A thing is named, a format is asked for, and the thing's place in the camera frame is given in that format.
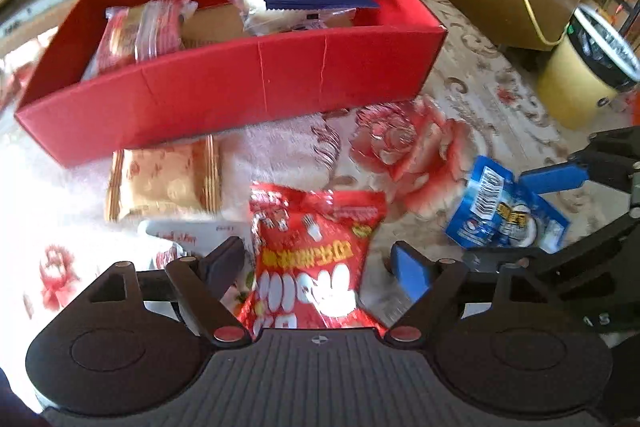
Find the red cardboard box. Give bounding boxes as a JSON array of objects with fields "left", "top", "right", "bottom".
[{"left": 14, "top": 0, "right": 448, "bottom": 168}]

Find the red and white snack bag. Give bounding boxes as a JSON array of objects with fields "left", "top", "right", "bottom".
[{"left": 235, "top": 181, "right": 390, "bottom": 340}]

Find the yellow trash can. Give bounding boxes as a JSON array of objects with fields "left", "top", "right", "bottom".
[{"left": 537, "top": 4, "right": 640, "bottom": 132}]

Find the clear white cake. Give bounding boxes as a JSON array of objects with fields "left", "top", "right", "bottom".
[{"left": 214, "top": 0, "right": 358, "bottom": 38}]

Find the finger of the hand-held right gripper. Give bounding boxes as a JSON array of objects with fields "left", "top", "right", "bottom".
[
  {"left": 520, "top": 126, "right": 640, "bottom": 198},
  {"left": 462, "top": 206, "right": 640, "bottom": 289}
]

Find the beige gold snack packet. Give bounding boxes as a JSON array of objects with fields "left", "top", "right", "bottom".
[{"left": 103, "top": 134, "right": 224, "bottom": 224}]

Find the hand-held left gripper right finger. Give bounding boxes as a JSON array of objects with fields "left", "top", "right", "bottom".
[{"left": 385, "top": 241, "right": 557, "bottom": 348}]

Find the floral tablecloth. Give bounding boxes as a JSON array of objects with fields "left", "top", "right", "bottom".
[{"left": 0, "top": 0, "right": 640, "bottom": 338}]

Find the white red snack packet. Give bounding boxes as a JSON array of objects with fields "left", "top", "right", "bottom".
[{"left": 136, "top": 219, "right": 211, "bottom": 273}]

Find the blue candy packet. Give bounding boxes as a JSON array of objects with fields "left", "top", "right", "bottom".
[{"left": 444, "top": 155, "right": 572, "bottom": 254}]

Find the orange spicy strip packet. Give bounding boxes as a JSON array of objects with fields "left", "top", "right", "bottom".
[{"left": 82, "top": 0, "right": 198, "bottom": 81}]

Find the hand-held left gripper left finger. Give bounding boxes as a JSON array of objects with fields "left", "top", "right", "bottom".
[{"left": 75, "top": 236, "right": 252, "bottom": 348}]

